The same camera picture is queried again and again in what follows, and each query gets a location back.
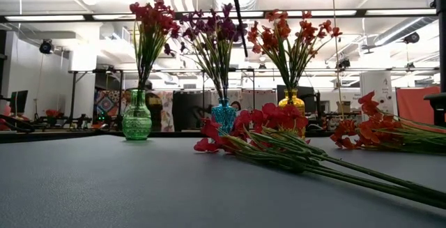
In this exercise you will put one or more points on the distant red flowers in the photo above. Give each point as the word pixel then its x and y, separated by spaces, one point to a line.
pixel 53 113

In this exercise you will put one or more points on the black ceiling camera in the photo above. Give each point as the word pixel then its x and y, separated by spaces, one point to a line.
pixel 344 63
pixel 46 46
pixel 412 38

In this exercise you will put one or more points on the green glass vase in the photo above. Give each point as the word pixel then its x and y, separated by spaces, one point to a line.
pixel 136 123

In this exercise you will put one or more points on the silver ceiling duct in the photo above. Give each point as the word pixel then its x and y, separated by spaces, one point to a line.
pixel 400 29

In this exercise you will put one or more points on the black computer monitor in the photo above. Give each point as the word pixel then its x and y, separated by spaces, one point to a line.
pixel 19 100

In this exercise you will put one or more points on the cardboard box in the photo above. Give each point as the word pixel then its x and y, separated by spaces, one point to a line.
pixel 343 106

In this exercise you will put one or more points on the floral cloth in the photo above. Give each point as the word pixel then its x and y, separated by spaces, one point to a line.
pixel 167 109

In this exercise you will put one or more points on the pink artificial flower bunch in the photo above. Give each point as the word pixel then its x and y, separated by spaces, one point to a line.
pixel 144 15
pixel 163 22
pixel 278 114

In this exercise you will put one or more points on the colourful patterned quilt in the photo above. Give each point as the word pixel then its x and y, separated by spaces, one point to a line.
pixel 106 104

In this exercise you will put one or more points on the white pillar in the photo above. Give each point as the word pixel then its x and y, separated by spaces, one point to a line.
pixel 376 81

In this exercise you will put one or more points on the person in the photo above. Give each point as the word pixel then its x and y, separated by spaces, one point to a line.
pixel 236 105
pixel 155 109

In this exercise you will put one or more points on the black aluminium table frame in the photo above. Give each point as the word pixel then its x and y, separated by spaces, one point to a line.
pixel 52 135

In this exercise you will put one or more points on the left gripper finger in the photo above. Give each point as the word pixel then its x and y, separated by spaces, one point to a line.
pixel 239 19

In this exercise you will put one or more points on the purple artificial flower bunch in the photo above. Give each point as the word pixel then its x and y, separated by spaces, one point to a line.
pixel 230 29
pixel 216 26

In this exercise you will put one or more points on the orange artificial flower bunch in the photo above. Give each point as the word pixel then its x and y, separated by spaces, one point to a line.
pixel 308 29
pixel 373 130
pixel 270 38

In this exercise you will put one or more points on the black partition panel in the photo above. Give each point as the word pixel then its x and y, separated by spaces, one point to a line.
pixel 188 109

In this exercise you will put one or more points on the orange partition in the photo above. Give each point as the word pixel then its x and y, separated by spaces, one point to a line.
pixel 414 104

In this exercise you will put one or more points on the blue glass vase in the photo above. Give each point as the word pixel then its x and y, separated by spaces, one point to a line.
pixel 223 116

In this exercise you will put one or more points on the black metal stand frame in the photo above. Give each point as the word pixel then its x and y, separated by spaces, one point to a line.
pixel 73 95

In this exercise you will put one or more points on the blue table mat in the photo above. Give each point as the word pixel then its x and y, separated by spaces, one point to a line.
pixel 104 186

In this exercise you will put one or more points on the yellow glass vase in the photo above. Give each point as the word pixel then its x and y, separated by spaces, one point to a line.
pixel 308 97
pixel 291 100

